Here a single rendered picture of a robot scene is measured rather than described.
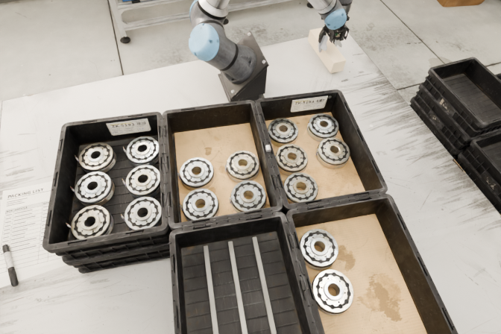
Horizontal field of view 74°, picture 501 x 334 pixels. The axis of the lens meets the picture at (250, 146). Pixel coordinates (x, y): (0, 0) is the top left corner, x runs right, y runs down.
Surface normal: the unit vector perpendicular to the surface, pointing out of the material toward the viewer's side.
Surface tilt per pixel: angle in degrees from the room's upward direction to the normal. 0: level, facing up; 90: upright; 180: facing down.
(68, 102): 0
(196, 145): 0
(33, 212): 0
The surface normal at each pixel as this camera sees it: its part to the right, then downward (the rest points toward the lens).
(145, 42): 0.03, -0.58
